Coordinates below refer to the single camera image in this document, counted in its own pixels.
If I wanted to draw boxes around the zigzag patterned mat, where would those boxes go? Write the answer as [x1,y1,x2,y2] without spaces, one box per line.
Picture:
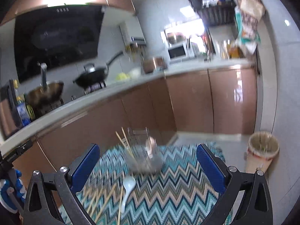
[58,141,234,225]

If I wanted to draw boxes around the gas stove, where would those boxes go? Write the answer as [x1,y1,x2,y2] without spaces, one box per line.
[30,81,106,118]

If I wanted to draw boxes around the wire utensil caddy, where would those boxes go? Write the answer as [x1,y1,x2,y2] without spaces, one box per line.
[123,127,163,174]

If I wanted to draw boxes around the white microwave oven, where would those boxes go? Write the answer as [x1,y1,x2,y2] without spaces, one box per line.
[167,42,195,62]

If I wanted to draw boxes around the bronze wok with handle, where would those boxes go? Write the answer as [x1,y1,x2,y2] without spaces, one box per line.
[25,63,64,108]

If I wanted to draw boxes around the white bowl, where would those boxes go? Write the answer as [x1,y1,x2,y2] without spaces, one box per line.
[128,67,142,79]

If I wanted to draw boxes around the steel pot on microwave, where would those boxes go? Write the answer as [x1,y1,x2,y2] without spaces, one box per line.
[166,32,186,45]

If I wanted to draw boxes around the black range hood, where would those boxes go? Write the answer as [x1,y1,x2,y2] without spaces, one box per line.
[14,5,104,82]

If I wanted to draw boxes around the black wok with lid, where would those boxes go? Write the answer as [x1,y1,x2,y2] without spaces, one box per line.
[73,51,125,90]

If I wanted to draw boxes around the brown patterned apron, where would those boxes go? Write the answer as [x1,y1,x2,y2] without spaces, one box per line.
[236,0,266,41]

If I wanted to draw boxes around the wooden chopstick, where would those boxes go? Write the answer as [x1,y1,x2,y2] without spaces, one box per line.
[117,185,124,225]
[115,127,135,159]
[94,183,116,223]

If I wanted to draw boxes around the white water heater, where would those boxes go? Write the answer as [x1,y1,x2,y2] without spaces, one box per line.
[119,16,146,46]

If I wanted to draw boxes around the black wall rack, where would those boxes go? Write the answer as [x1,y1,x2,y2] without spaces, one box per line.
[188,0,236,27]

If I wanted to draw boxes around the brown rice cooker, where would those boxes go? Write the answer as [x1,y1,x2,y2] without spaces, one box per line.
[142,56,167,74]

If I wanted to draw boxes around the lower brown cabinets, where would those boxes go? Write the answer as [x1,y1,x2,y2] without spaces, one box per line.
[14,67,257,185]

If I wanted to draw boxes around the blue label bottle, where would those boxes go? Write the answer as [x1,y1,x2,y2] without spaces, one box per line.
[16,95,31,127]

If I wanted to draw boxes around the white ceramic spoon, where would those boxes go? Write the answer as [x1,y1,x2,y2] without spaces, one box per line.
[121,176,136,214]

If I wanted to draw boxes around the brown thermos jug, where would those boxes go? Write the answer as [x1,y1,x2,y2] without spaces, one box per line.
[1,79,23,140]

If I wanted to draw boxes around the blue gloved left hand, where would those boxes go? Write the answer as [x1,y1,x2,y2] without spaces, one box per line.
[1,168,26,215]

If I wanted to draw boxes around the wicker trash bin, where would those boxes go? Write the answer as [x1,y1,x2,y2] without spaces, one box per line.
[245,131,280,173]

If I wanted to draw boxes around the plate of green vegetables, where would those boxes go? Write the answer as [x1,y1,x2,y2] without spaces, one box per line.
[115,73,131,81]

